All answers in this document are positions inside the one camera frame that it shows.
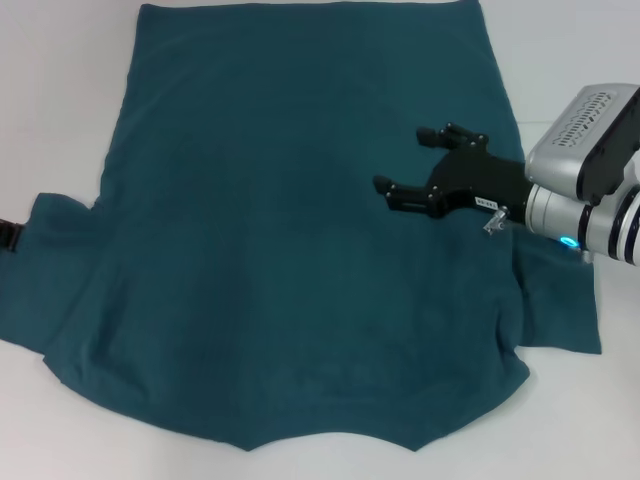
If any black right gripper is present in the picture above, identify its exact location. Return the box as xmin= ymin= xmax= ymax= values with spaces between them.
xmin=373 ymin=121 xmax=535 ymax=227

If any blue shirt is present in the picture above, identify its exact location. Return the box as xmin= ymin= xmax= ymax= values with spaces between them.
xmin=0 ymin=2 xmax=602 ymax=454

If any silver metal cable connector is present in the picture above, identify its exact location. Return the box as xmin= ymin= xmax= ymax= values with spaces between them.
xmin=480 ymin=209 xmax=511 ymax=235

